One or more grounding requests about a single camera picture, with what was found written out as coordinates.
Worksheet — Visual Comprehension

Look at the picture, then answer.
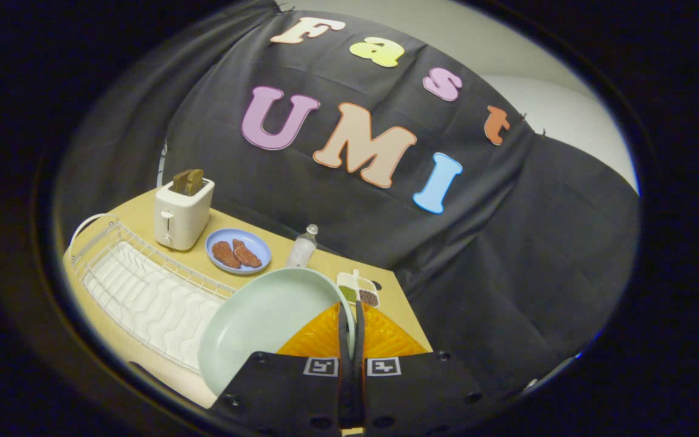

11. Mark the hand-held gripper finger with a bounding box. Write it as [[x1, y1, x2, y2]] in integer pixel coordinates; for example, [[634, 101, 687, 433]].
[[211, 303, 350, 433], [354, 300, 491, 435]]

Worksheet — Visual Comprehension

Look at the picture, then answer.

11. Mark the pale green plate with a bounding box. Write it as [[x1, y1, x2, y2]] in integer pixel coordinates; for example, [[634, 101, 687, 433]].
[[198, 268, 356, 397]]

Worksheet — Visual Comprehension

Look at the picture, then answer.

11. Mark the white wire dish rack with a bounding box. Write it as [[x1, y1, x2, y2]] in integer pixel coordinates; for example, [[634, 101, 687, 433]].
[[68, 213, 236, 373]]

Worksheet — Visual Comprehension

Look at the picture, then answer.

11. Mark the blue plate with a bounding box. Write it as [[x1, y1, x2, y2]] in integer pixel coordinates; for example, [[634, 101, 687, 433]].
[[205, 228, 272, 275]]

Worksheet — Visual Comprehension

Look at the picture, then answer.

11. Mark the divided seasoning box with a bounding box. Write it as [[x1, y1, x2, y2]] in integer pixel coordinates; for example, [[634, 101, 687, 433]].
[[336, 269, 381, 308]]

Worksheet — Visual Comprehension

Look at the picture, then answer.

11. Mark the clear plastic bottle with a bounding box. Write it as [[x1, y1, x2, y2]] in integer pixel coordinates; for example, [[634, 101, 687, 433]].
[[286, 224, 319, 269]]

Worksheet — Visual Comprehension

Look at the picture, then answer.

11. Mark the brown meat patty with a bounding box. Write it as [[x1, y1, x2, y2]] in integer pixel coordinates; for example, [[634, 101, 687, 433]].
[[232, 239, 263, 269], [212, 241, 241, 269]]

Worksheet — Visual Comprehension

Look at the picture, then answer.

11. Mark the black backdrop cloth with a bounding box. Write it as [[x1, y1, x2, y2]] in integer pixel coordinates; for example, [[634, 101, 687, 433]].
[[53, 0, 640, 401]]

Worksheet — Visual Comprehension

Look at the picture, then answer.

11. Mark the white toaster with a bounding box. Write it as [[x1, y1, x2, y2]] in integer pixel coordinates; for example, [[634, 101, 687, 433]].
[[154, 177, 215, 251]]

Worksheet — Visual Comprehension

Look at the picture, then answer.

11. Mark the brown toast slice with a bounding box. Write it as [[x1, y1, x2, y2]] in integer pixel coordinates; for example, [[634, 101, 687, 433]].
[[172, 169, 204, 196]]

